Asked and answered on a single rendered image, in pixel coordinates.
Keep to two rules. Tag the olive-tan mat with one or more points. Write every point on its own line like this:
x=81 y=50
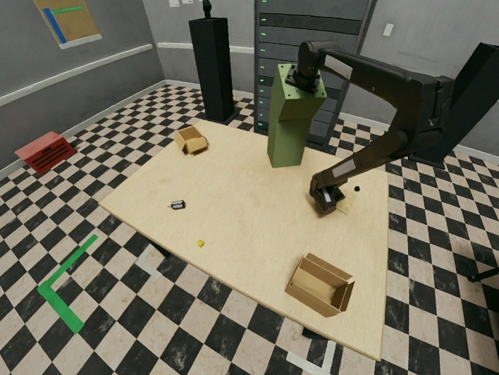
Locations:
x=346 y=204

